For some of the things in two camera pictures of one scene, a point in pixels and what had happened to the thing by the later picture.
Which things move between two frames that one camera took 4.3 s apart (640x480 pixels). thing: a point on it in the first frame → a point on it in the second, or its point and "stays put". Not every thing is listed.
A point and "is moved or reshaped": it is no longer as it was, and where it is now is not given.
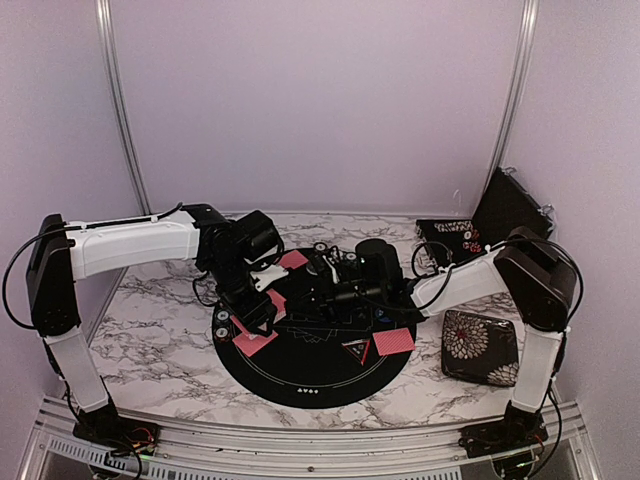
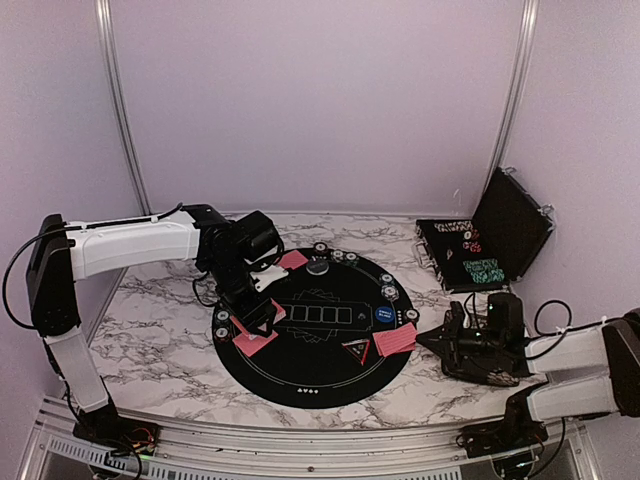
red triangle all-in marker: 358,348 stays put
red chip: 221,333 stays put
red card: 250,346 stays put
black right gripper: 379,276 → 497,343
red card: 393,341 is moved or reshaped
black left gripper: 252,314 stays put
